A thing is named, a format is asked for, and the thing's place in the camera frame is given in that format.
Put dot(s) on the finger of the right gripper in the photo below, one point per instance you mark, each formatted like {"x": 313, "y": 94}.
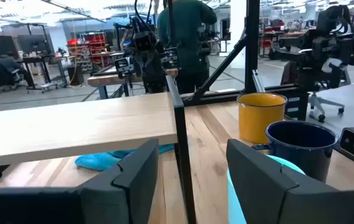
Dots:
{"x": 170, "y": 58}
{"x": 124, "y": 68}

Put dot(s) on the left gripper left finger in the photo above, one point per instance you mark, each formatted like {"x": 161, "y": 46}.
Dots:
{"x": 133, "y": 186}

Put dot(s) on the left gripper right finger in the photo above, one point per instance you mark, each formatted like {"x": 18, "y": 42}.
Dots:
{"x": 257, "y": 186}

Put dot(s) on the teal plastic mug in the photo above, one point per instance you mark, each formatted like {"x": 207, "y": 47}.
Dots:
{"x": 234, "y": 202}

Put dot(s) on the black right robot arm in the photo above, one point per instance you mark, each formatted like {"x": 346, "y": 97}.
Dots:
{"x": 153, "y": 84}

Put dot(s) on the shelf rack with red bins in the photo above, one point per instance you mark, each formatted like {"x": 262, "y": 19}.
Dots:
{"x": 95, "y": 46}

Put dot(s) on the wooden shelf with black legs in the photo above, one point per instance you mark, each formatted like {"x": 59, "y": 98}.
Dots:
{"x": 71, "y": 124}

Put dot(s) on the wooden workbench with blue legs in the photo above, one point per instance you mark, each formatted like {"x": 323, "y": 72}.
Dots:
{"x": 108, "y": 80}

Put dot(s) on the blue microfibre cloth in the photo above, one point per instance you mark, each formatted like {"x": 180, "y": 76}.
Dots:
{"x": 95, "y": 161}

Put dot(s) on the black waste bin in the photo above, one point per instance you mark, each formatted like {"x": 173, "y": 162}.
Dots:
{"x": 76, "y": 74}

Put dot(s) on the dark blue speckled enamel mug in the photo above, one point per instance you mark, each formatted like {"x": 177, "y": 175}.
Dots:
{"x": 304, "y": 155}

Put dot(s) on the yellow enamel mug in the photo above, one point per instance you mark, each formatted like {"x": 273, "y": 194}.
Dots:
{"x": 257, "y": 121}

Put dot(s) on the black desk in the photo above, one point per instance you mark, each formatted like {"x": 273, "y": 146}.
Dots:
{"x": 36, "y": 59}

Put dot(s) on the black computer monitor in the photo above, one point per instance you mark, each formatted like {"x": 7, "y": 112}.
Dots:
{"x": 33, "y": 44}

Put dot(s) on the grey office chair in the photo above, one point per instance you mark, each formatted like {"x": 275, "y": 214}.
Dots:
{"x": 319, "y": 102}

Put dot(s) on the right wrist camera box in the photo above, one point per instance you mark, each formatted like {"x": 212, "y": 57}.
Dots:
{"x": 144, "y": 42}

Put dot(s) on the black metal rig frame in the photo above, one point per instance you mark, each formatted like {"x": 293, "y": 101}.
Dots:
{"x": 252, "y": 46}

